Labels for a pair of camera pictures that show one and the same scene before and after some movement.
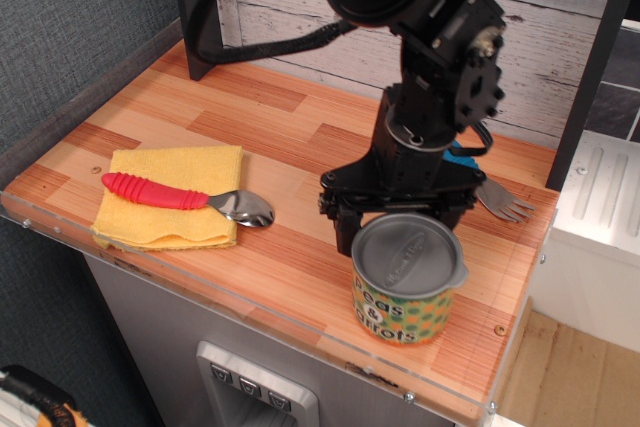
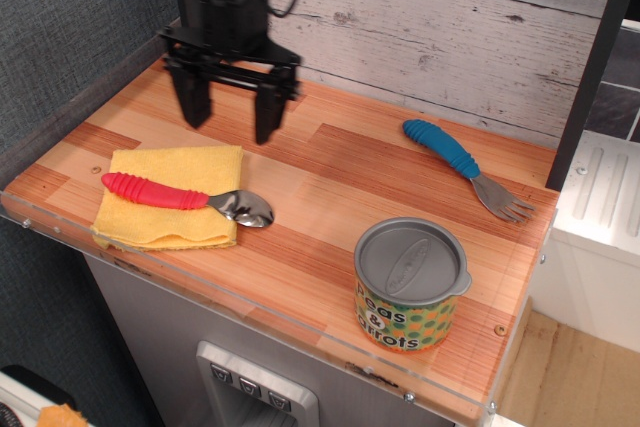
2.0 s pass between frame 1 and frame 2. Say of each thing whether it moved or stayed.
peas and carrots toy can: stayed
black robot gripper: moved
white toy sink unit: stayed
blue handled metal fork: stayed
